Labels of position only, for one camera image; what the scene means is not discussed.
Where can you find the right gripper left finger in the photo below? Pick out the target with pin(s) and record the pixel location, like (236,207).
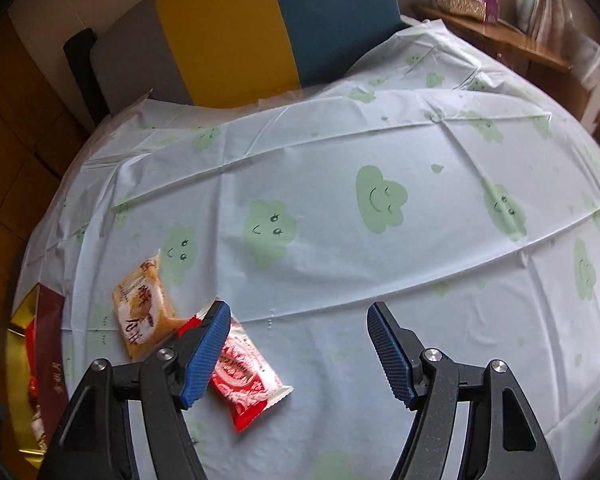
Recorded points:
(172,379)

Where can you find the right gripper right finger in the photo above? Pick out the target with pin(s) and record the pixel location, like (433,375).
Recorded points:
(427,382)

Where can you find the long red snack packet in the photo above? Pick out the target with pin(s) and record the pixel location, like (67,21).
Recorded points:
(245,380)

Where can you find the beige pastry packet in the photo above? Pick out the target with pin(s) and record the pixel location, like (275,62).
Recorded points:
(143,309)

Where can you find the gold maroon gift tin box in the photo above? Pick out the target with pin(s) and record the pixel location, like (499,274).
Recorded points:
(45,307)

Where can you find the white green cloud tablecloth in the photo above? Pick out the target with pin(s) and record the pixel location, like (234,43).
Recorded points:
(430,178)

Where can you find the wooden side shelf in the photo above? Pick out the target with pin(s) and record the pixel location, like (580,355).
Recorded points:
(548,70)

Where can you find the grey yellow blue sofa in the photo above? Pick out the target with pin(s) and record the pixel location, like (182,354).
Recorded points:
(230,53)

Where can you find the woven tissue basket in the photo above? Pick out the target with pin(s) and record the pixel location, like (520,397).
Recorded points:
(475,9)

